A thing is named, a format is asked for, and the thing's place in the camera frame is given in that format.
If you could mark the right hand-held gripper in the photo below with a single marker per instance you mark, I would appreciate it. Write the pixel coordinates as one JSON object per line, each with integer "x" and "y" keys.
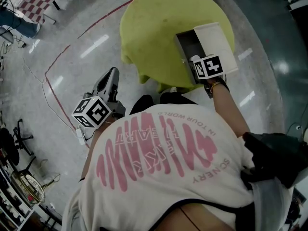
{"x": 209, "y": 66}

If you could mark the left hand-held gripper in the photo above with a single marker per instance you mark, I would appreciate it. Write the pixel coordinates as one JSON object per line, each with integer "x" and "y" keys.
{"x": 93, "y": 112}

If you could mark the person's right forearm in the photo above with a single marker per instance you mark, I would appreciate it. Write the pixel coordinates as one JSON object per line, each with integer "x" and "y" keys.
{"x": 228, "y": 109}

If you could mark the person's left forearm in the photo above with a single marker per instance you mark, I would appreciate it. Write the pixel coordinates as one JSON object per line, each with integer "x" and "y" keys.
{"x": 92, "y": 153}

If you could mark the white shelving rack with items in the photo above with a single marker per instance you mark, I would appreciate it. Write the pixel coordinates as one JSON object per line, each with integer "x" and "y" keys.
{"x": 12, "y": 208}

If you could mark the person's black trousers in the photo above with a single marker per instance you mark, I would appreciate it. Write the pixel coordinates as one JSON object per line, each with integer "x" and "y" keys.
{"x": 144, "y": 103}

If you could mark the person's white shoe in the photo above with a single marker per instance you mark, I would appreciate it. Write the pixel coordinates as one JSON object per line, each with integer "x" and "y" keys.
{"x": 173, "y": 89}

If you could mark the white power adapter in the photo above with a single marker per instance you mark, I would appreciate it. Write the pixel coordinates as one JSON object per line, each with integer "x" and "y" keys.
{"x": 81, "y": 136}

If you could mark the green cloth round table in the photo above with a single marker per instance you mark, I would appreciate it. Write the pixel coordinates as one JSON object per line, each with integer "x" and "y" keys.
{"x": 156, "y": 32}

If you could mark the white pink print t-shirt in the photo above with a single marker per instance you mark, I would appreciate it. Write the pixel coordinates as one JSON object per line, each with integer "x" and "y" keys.
{"x": 156, "y": 165}

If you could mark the red white checkered table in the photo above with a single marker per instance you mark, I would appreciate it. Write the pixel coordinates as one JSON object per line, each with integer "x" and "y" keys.
{"x": 41, "y": 1}

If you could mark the black grey office chair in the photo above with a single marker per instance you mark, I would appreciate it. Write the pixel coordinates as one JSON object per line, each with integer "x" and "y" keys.
{"x": 9, "y": 145}

